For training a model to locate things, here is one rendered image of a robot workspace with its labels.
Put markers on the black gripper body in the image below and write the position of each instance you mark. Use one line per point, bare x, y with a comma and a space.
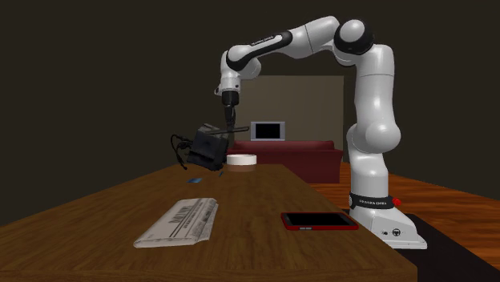
230, 99

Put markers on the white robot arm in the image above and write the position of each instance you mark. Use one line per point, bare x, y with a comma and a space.
373, 101

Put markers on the grey framed television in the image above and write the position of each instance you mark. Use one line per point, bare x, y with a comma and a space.
268, 131

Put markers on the white and brown round container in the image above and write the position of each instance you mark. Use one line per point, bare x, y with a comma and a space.
241, 159

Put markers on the dark red sofa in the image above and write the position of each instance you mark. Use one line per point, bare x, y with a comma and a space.
297, 158

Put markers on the blue card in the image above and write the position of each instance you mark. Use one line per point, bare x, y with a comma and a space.
194, 180

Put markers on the brown wooden table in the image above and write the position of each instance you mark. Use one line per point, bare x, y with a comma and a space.
254, 218

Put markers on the folded newspaper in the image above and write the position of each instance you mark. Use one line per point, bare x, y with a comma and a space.
183, 224

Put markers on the red smartphone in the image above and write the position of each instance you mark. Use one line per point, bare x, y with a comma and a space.
318, 220

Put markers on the dark robot stand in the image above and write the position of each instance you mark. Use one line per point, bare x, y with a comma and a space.
449, 254

